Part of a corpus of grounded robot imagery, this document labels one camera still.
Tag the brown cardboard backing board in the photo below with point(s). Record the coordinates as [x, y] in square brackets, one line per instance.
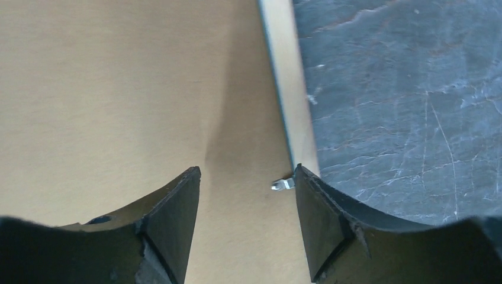
[103, 102]

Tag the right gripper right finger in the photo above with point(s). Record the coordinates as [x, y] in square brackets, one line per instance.
[347, 241]

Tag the metal frame retaining clip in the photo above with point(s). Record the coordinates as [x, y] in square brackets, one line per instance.
[283, 184]

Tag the wooden picture frame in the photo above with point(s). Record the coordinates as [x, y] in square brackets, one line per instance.
[284, 52]

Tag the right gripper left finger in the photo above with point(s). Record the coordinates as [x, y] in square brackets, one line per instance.
[146, 241]

